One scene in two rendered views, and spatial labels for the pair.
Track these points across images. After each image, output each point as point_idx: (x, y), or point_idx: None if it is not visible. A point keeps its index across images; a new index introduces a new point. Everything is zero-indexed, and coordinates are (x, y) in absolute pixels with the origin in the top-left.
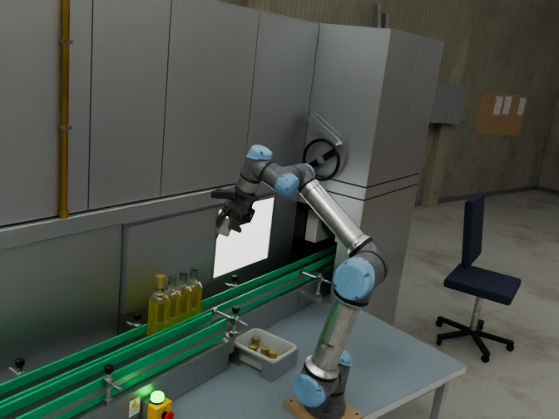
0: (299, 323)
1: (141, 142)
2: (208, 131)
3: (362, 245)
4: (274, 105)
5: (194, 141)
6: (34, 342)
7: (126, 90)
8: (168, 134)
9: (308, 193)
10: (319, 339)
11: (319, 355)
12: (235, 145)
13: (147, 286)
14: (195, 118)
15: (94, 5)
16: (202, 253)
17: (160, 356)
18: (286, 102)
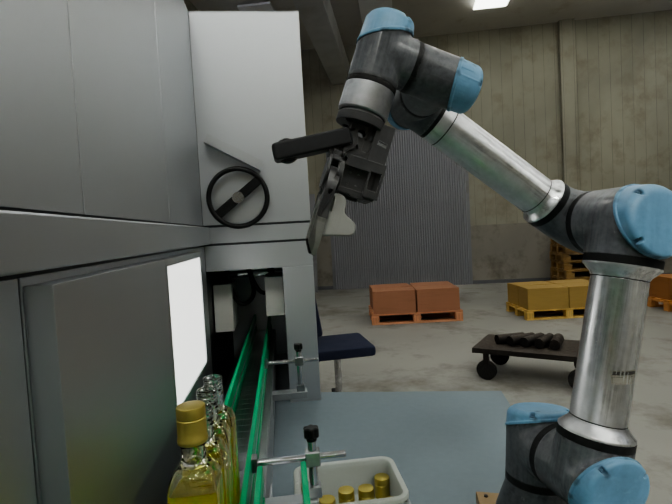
0: (300, 439)
1: (32, 24)
2: (128, 93)
3: (567, 189)
4: (176, 103)
5: (115, 101)
6: None
7: None
8: (78, 47)
9: (454, 122)
10: (594, 375)
11: (616, 403)
12: (156, 146)
13: (108, 473)
14: (110, 46)
15: None
16: (163, 359)
17: None
18: (183, 107)
